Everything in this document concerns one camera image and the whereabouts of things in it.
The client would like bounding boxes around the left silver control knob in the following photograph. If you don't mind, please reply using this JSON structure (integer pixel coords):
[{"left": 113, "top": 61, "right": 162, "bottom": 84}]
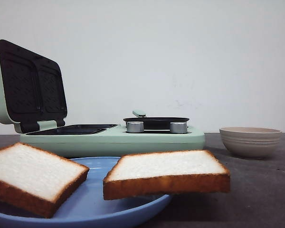
[{"left": 126, "top": 121, "right": 144, "bottom": 133}]

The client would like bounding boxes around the blue plate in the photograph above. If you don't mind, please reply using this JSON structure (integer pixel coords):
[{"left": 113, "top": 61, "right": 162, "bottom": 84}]
[{"left": 0, "top": 157, "right": 172, "bottom": 228}]

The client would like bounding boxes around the silver control knob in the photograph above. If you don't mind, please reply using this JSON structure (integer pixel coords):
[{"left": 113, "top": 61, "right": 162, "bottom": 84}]
[
  {"left": 126, "top": 121, "right": 144, "bottom": 133},
  {"left": 170, "top": 122, "right": 188, "bottom": 134}
]

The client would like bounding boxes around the beige ribbed bowl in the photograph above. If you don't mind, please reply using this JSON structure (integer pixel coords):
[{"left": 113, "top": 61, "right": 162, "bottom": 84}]
[{"left": 219, "top": 127, "right": 282, "bottom": 159}]

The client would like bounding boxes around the white bread slice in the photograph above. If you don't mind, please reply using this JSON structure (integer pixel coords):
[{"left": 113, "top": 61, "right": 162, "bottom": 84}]
[
  {"left": 0, "top": 142, "right": 89, "bottom": 218},
  {"left": 103, "top": 150, "right": 230, "bottom": 200}
]

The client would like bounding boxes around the black frying pan green handle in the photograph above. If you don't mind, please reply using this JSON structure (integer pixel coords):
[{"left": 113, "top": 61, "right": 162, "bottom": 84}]
[{"left": 123, "top": 109, "right": 190, "bottom": 130}]

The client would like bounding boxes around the mint green breakfast maker base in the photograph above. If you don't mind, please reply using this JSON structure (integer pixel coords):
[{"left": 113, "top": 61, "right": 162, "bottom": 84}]
[{"left": 20, "top": 124, "right": 205, "bottom": 158}]

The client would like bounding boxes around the mint green sandwich maker lid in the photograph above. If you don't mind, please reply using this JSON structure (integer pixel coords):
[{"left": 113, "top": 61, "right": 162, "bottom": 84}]
[{"left": 0, "top": 39, "right": 67, "bottom": 135}]

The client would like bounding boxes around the right silver control knob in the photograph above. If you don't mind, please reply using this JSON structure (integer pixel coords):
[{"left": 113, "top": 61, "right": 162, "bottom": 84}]
[{"left": 170, "top": 122, "right": 188, "bottom": 134}]

